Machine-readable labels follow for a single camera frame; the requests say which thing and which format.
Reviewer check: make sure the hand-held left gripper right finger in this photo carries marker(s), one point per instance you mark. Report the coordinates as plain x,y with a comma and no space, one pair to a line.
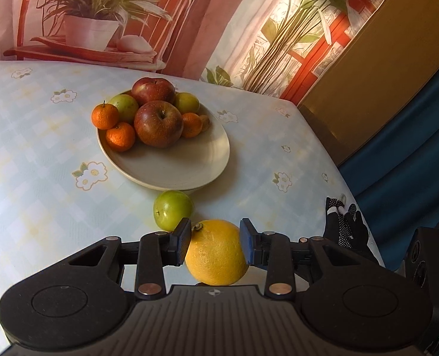
247,243

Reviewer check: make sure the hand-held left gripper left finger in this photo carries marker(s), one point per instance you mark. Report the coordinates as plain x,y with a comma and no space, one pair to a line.
182,243

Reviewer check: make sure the yellow orange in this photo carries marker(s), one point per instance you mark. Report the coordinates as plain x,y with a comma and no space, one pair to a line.
215,252

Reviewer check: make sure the green apple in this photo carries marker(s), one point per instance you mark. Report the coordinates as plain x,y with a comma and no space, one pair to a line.
171,207

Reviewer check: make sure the beige plate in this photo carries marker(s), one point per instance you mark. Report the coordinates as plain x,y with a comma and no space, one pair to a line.
175,167

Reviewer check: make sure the orange tangerine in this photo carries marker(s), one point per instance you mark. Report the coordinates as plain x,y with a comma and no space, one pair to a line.
192,125
120,137
104,117

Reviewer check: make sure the red apple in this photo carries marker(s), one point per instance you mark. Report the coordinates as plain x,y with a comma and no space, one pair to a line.
152,89
158,126

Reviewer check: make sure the brown kiwi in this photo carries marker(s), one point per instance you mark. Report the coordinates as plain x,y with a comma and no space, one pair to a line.
205,123

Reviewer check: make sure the small yellow-green fruit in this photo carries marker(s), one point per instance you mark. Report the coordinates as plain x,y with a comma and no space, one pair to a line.
124,105
188,103

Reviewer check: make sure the dark blue cloth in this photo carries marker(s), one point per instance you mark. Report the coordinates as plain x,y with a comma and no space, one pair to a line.
408,178

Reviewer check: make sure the brown wooden board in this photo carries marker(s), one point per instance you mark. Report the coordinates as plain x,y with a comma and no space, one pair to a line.
390,81

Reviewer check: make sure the printed backdrop cloth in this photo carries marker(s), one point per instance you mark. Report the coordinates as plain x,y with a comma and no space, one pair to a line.
223,26

